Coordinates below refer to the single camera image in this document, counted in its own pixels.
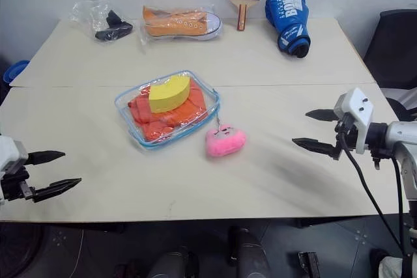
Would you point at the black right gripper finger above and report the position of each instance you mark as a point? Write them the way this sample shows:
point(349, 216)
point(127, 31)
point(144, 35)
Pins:
point(321, 114)
point(314, 145)

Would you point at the blue boxing glove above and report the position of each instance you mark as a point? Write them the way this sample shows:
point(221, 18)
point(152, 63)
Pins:
point(290, 21)

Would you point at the black bracket under table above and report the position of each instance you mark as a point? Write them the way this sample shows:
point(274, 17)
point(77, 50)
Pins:
point(309, 265)

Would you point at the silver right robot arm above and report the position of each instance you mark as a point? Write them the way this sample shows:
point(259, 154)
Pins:
point(402, 141)

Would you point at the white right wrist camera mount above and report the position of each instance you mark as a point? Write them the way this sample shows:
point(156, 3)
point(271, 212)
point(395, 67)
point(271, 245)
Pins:
point(356, 108)

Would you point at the blue plastic bin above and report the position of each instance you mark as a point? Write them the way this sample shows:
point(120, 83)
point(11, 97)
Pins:
point(14, 70)

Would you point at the clear crumpled plastic bag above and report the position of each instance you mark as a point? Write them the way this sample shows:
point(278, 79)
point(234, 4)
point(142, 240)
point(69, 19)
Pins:
point(86, 12)

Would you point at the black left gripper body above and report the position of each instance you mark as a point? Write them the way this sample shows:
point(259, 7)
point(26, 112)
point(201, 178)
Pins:
point(14, 185)

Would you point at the dark rounded shape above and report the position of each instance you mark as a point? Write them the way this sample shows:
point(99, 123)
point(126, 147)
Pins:
point(251, 255)
point(172, 266)

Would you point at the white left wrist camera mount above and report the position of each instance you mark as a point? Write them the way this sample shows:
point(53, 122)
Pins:
point(11, 152)

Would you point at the clear pouch with orange items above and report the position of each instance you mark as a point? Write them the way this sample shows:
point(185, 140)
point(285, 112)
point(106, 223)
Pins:
point(130, 121)

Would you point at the black chair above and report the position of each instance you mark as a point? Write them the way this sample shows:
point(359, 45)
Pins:
point(391, 50)

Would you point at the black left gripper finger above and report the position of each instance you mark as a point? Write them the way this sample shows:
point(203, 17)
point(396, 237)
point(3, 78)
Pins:
point(45, 157)
point(57, 188)

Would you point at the white cloth on floor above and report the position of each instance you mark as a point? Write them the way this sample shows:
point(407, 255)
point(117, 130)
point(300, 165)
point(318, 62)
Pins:
point(392, 267)

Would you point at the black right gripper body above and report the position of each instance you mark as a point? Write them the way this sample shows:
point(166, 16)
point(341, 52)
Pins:
point(347, 138)

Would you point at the orange canvas sneaker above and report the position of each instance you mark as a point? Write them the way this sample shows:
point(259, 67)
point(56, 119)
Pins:
point(182, 25)

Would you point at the yellow foam block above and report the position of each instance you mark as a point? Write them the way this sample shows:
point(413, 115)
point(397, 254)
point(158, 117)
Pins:
point(167, 95)

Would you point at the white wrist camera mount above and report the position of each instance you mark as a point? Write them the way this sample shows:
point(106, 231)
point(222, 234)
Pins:
point(11, 152)
point(356, 108)

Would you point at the black socks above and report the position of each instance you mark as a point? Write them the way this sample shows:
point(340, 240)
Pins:
point(112, 29)

